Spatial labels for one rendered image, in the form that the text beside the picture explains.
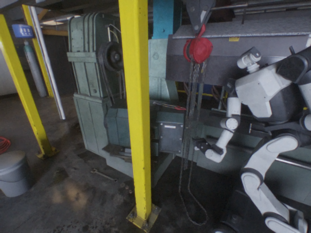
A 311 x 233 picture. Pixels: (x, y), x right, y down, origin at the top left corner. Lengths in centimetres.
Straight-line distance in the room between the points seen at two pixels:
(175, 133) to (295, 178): 122
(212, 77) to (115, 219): 161
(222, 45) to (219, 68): 20
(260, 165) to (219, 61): 94
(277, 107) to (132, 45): 79
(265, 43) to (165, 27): 94
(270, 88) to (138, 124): 71
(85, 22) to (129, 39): 112
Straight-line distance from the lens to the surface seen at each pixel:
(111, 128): 148
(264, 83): 91
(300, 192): 208
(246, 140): 172
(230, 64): 156
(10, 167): 195
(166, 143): 138
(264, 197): 136
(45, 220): 182
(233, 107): 114
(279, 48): 158
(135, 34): 76
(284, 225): 143
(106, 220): 161
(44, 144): 251
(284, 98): 96
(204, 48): 107
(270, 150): 109
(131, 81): 79
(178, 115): 129
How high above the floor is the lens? 135
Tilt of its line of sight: 25 degrees down
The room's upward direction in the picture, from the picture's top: straight up
